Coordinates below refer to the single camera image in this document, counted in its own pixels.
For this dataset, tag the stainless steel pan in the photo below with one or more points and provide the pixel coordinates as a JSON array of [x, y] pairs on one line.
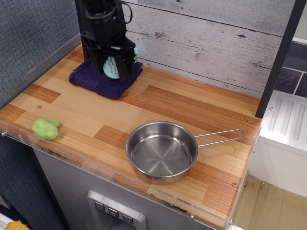
[[162, 152]]

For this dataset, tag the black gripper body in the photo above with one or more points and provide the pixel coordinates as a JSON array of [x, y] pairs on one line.
[[104, 34]]

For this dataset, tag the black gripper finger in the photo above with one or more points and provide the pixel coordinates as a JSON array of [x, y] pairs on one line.
[[124, 66], [98, 56]]

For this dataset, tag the grey toy fridge cabinet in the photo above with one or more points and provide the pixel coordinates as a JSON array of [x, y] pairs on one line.
[[70, 184]]

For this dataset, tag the black frame post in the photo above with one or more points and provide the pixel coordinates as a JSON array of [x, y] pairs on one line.
[[85, 26], [289, 33]]

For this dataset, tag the white toy sink unit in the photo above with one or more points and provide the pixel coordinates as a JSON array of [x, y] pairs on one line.
[[280, 153]]

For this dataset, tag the dispenser panel with buttons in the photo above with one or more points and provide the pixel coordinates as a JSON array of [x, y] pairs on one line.
[[109, 214]]

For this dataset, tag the light blue scalp brush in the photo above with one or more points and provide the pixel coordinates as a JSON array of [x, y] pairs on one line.
[[110, 68]]

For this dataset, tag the clear acrylic edge guard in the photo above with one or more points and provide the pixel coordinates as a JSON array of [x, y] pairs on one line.
[[213, 221]]

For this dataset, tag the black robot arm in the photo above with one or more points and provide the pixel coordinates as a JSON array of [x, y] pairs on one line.
[[101, 6]]

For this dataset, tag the yellow spiky toy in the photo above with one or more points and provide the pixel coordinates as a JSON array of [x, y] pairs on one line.
[[16, 225]]

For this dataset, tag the black right frame post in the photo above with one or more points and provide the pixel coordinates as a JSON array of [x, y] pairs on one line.
[[289, 33]]

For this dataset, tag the purple knitted cloth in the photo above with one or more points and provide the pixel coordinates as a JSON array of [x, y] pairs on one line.
[[87, 77]]

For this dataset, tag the black left frame post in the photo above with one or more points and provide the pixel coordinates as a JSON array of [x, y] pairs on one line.
[[85, 26]]

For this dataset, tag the green toy broccoli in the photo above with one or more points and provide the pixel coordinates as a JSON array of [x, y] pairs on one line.
[[46, 129]]

